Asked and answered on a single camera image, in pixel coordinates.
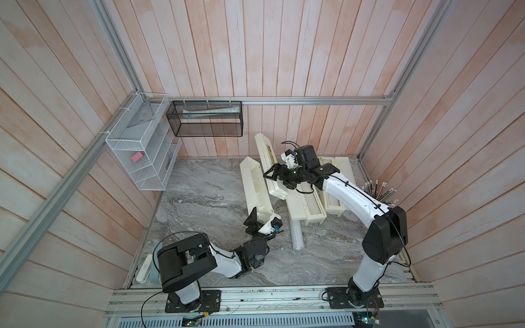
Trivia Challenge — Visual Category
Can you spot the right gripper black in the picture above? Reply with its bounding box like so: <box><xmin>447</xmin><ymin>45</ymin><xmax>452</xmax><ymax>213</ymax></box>
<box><xmin>263</xmin><ymin>165</ymin><xmax>308</xmax><ymax>189</ymax></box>

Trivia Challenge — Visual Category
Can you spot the cream dispenser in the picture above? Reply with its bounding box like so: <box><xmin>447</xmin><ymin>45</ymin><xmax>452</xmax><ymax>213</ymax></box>
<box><xmin>286</xmin><ymin>190</ymin><xmax>327</xmax><ymax>226</ymax></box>
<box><xmin>317</xmin><ymin>156</ymin><xmax>358</xmax><ymax>217</ymax></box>
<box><xmin>240</xmin><ymin>133</ymin><xmax>288</xmax><ymax>224</ymax></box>

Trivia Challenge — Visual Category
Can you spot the plastic wrap roll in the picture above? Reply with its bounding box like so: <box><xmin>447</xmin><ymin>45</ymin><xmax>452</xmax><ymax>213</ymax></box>
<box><xmin>290</xmin><ymin>219</ymin><xmax>304</xmax><ymax>251</ymax></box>

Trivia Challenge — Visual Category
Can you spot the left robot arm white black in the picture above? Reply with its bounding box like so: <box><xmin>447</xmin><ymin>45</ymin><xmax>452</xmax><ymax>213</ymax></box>
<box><xmin>154</xmin><ymin>208</ymin><xmax>282</xmax><ymax>305</ymax></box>

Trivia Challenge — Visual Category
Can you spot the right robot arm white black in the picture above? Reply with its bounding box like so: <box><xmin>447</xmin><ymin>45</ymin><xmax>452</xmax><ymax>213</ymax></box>
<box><xmin>263</xmin><ymin>164</ymin><xmax>407</xmax><ymax>308</ymax></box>

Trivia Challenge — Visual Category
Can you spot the pencil holder with pencils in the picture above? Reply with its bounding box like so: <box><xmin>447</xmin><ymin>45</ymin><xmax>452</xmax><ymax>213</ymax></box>
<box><xmin>361</xmin><ymin>180</ymin><xmax>399</xmax><ymax>206</ymax></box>

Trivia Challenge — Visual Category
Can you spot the white and teal brush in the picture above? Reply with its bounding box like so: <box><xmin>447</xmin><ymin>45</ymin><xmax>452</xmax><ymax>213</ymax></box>
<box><xmin>135</xmin><ymin>254</ymin><xmax>159</xmax><ymax>284</ymax></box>

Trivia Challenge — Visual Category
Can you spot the pink eraser block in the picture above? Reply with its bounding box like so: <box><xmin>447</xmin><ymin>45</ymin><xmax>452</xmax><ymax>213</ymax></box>
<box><xmin>131</xmin><ymin>151</ymin><xmax>145</xmax><ymax>163</ymax></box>

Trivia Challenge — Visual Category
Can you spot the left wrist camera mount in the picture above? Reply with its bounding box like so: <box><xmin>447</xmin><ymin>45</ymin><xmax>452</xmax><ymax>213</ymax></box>
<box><xmin>258</xmin><ymin>214</ymin><xmax>283</xmax><ymax>235</ymax></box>

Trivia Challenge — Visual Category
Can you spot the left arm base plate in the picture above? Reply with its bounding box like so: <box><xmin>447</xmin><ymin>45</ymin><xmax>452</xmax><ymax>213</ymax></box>
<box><xmin>165</xmin><ymin>290</ymin><xmax>221</xmax><ymax>314</ymax></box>

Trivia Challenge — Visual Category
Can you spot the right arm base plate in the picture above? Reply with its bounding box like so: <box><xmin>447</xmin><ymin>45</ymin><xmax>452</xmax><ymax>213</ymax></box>
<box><xmin>325</xmin><ymin>287</ymin><xmax>384</xmax><ymax>310</ymax></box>

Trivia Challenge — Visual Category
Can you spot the black wire mesh basket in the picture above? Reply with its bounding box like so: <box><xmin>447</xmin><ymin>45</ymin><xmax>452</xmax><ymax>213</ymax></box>
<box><xmin>166</xmin><ymin>100</ymin><xmax>244</xmax><ymax>137</ymax></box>

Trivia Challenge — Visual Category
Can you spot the white wire mesh shelf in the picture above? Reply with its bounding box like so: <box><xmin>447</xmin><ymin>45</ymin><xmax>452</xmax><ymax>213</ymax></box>
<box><xmin>105</xmin><ymin>92</ymin><xmax>182</xmax><ymax>191</ymax></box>

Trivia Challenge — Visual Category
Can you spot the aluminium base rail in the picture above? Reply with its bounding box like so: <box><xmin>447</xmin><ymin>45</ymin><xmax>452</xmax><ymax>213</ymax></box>
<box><xmin>104</xmin><ymin>283</ymin><xmax>444</xmax><ymax>318</ymax></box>

